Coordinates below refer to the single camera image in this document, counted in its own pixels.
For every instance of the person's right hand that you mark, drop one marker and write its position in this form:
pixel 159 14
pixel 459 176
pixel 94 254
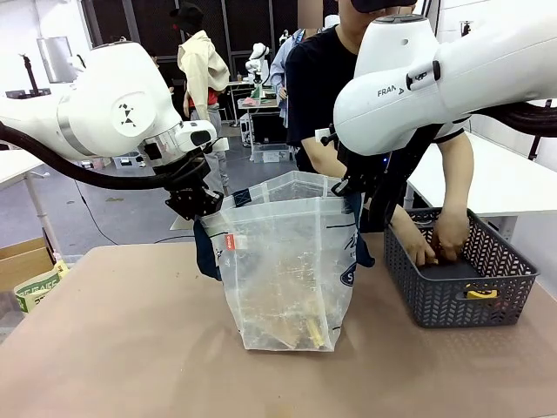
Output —
pixel 420 252

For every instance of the mannequin in cream hoodie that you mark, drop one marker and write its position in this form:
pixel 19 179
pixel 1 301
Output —
pixel 202 74

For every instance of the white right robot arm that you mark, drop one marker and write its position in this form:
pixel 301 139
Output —
pixel 435 74

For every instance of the clear plastic storage box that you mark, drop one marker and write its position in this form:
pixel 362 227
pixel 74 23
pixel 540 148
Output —
pixel 272 153

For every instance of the green white printed box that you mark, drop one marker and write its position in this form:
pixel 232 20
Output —
pixel 37 289

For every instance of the grey background table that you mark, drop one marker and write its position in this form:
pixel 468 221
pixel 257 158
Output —
pixel 261 105

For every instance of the yellow black packaged item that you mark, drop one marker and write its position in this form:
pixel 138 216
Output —
pixel 478 294

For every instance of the black tripod stand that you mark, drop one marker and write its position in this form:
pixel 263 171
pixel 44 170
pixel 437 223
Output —
pixel 466 28
pixel 32 78

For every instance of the person's right forearm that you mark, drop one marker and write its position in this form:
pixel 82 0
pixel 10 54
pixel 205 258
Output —
pixel 402 226

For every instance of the white desk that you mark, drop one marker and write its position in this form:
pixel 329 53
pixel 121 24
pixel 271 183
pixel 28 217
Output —
pixel 13 167

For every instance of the person's left hand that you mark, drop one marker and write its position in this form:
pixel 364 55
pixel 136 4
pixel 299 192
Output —
pixel 452 235

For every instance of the grey whiteboard panel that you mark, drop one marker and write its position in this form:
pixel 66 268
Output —
pixel 52 58

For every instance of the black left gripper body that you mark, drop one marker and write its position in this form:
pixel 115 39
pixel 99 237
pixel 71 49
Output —
pixel 191 202

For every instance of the white side table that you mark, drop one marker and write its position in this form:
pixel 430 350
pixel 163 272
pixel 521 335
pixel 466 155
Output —
pixel 500 183

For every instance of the person in black t-shirt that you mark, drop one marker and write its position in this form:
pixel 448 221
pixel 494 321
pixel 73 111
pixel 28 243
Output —
pixel 317 65

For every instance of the brown cardboard box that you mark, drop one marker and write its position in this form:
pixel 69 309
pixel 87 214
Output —
pixel 22 265

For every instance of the grey plastic basket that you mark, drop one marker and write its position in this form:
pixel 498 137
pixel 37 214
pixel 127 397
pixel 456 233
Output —
pixel 439 305

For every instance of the person's left forearm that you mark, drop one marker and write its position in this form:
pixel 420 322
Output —
pixel 457 174

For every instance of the light grey storage crate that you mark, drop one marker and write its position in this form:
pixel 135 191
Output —
pixel 128 162

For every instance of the black slanted tripod leg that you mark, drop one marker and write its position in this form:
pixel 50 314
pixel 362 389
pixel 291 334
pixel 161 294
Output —
pixel 534 148

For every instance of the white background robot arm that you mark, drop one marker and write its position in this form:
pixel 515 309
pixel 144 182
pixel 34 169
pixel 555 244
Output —
pixel 257 56

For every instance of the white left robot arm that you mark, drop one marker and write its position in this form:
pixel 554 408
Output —
pixel 109 87

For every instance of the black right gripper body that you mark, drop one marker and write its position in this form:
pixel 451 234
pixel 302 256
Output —
pixel 361 167

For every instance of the pink cloth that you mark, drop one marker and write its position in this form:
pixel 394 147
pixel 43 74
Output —
pixel 251 102

